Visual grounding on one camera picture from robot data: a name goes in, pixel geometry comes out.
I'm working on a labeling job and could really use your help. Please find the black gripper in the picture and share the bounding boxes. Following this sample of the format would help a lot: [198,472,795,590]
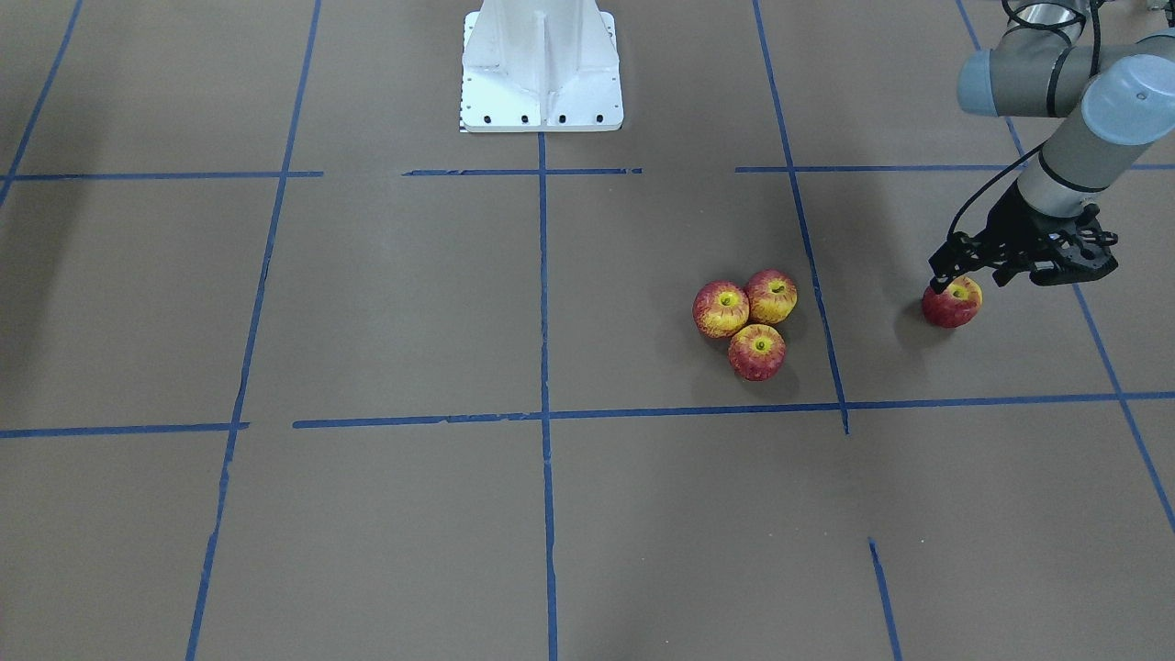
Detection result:
[929,186,1092,296]

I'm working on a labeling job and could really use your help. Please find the red yellow carried apple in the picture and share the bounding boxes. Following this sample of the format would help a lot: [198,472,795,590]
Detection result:
[922,276,983,328]

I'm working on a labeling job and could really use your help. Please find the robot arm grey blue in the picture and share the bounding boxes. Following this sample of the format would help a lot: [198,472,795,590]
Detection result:
[929,1,1174,294]

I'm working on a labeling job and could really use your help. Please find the blue tape grid lines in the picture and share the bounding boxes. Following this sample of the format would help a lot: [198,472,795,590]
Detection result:
[4,1,1171,660]

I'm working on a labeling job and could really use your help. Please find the red yellow apple rear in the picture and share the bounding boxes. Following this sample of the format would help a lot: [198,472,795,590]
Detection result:
[744,269,799,325]

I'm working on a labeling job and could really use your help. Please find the red yellow apple front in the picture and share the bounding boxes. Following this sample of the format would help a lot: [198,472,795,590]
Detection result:
[727,325,788,382]

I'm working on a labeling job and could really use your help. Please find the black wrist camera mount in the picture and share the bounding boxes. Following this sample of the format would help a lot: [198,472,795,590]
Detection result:
[1029,229,1119,286]

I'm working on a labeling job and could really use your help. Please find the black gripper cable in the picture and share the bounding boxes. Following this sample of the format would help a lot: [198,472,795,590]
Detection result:
[947,147,1047,241]

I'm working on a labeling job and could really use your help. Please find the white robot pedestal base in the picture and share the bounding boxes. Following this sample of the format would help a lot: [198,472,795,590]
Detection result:
[459,1,625,133]

